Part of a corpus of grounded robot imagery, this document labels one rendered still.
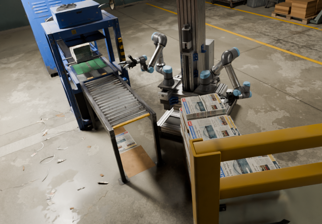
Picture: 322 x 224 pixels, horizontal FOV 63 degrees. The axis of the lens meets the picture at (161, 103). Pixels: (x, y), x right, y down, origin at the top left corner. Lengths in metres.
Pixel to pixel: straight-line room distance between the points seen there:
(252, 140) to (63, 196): 2.80
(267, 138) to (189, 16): 2.33
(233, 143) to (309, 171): 0.36
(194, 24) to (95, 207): 2.33
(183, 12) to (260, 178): 2.37
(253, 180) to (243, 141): 0.21
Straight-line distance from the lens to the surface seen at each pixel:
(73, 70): 4.38
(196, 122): 2.28
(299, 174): 1.14
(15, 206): 3.65
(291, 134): 0.99
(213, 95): 2.64
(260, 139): 0.95
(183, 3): 3.10
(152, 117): 2.92
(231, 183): 1.06
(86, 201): 3.29
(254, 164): 1.64
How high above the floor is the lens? 2.46
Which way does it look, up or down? 33 degrees down
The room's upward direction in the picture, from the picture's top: 7 degrees counter-clockwise
